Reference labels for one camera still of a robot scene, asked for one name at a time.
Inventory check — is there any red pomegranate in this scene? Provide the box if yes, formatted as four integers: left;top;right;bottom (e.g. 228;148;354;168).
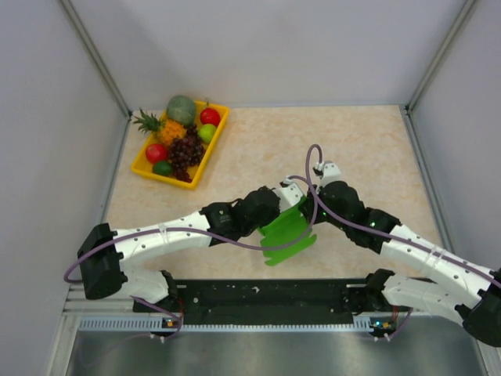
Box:
145;143;168;165

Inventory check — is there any white slotted cable duct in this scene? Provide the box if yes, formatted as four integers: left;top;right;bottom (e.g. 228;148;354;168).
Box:
78;316;395;333

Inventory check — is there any pineapple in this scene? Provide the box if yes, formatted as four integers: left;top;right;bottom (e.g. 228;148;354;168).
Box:
133;109;186;146

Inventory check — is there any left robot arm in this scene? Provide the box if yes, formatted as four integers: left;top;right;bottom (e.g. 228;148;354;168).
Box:
77;186;281;303

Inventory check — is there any green paper box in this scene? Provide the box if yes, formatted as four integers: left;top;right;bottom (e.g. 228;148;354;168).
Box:
258;197;317;266

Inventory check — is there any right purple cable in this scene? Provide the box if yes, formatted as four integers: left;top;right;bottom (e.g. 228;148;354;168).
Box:
304;143;501;341

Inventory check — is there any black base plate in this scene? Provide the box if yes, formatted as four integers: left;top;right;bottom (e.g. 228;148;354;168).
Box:
157;279;394;325

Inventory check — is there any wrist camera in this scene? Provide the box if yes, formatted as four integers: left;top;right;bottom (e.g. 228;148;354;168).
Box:
272;178;305;213
313;161;341;190

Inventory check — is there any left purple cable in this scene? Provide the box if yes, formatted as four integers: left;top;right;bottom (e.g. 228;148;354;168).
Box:
63;175;319;344

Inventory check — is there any green melon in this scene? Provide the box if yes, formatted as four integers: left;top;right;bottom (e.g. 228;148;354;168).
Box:
166;95;196;127

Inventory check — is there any purple grape bunch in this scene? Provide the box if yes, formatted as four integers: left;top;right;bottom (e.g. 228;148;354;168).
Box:
169;124;205;183

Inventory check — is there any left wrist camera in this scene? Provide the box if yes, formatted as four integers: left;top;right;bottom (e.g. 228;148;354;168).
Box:
272;178;305;213

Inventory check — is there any yellow plastic tray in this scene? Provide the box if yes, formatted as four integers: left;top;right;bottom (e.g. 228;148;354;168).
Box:
131;96;230;190

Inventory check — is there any green lime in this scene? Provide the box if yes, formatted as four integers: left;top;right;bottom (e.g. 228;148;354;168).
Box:
152;161;173;177

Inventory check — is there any red apple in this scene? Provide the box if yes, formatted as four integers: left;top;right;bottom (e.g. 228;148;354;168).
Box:
200;107;221;127

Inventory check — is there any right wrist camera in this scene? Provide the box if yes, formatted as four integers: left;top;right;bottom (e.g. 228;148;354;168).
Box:
313;161;341;190

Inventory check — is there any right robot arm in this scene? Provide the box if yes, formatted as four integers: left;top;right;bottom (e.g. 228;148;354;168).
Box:
316;180;500;348

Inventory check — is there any aluminium frame rail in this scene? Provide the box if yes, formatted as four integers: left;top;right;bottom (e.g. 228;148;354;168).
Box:
62;284;490;317

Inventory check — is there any green apple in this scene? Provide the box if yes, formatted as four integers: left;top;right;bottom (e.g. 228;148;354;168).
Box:
198;124;217;144

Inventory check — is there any purple cable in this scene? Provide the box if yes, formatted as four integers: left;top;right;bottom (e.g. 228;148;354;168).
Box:
63;175;319;344
304;143;501;341

